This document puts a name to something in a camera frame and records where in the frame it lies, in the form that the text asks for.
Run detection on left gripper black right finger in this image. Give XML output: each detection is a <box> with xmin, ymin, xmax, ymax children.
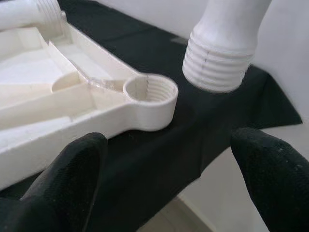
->
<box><xmin>231</xmin><ymin>128</ymin><xmax>309</xmax><ymax>232</ymax></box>

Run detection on black tablecloth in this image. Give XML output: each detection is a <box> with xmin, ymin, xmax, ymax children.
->
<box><xmin>0</xmin><ymin>0</ymin><xmax>304</xmax><ymax>232</ymax></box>

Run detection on white plastic children table top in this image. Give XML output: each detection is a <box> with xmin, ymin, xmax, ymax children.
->
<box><xmin>0</xmin><ymin>11</ymin><xmax>180</xmax><ymax>191</ymax></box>

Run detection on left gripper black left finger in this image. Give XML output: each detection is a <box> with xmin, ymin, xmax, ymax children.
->
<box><xmin>0</xmin><ymin>134</ymin><xmax>108</xmax><ymax>232</ymax></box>

